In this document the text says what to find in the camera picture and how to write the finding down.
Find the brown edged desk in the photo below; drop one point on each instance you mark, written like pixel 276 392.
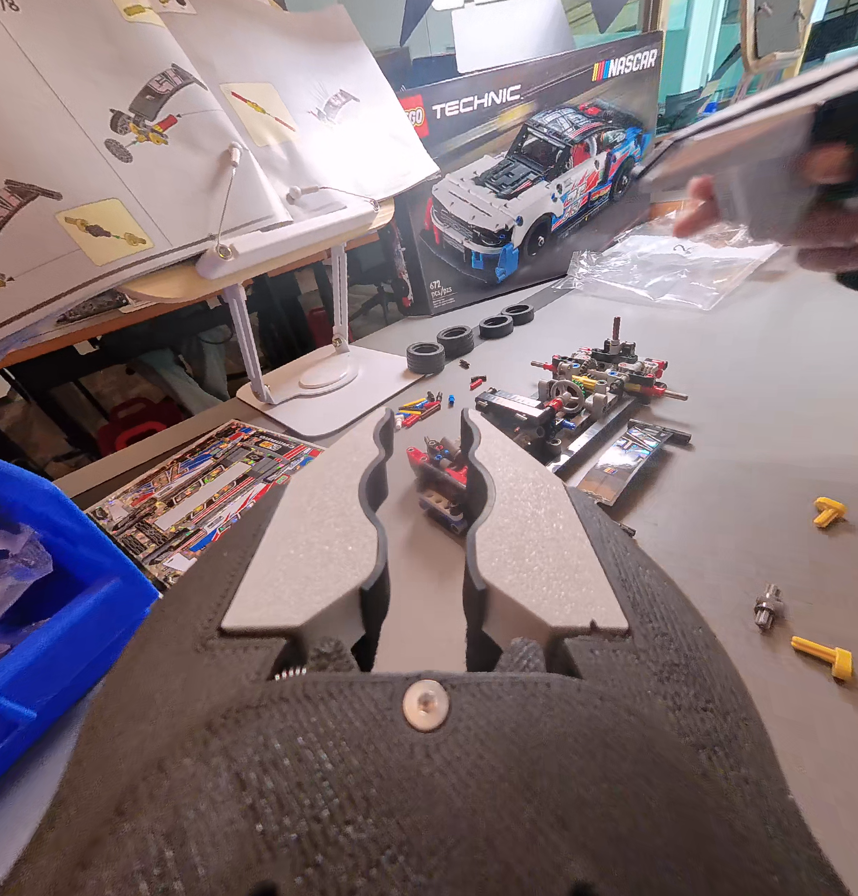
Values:
pixel 44 348

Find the lego instruction booklet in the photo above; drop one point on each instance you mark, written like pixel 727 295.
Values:
pixel 86 105

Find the lego set box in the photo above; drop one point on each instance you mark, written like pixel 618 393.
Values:
pixel 471 231

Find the black holographic curved lego panel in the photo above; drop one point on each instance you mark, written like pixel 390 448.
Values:
pixel 628 458

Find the red plastic stool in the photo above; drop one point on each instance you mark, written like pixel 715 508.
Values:
pixel 138 427

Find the yellow lego pin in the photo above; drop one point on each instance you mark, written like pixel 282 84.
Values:
pixel 829 511
pixel 824 654

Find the empty clear plastic bag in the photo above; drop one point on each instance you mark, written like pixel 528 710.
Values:
pixel 674 266

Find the pile of small lego pins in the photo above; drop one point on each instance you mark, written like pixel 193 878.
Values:
pixel 415 413

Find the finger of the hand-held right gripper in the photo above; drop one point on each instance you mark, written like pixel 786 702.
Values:
pixel 744 147
pixel 786 94

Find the blue plastic bin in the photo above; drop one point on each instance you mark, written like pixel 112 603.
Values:
pixel 65 630

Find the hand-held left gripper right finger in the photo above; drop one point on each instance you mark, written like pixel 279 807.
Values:
pixel 548 553

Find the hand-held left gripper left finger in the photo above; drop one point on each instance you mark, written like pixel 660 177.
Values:
pixel 310 546

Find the grey lego axle connector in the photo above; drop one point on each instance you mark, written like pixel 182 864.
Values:
pixel 768 605

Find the clear bags of lego pieces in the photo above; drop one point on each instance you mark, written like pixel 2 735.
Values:
pixel 9 581

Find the lego car chassis assembly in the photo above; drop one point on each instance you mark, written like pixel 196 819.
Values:
pixel 583 392

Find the black lego tyre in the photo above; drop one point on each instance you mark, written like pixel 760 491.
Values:
pixel 457 341
pixel 426 358
pixel 496 327
pixel 518 314

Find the person's right hand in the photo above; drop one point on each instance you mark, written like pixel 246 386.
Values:
pixel 842 238

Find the white book stand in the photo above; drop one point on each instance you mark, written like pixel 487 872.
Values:
pixel 317 378

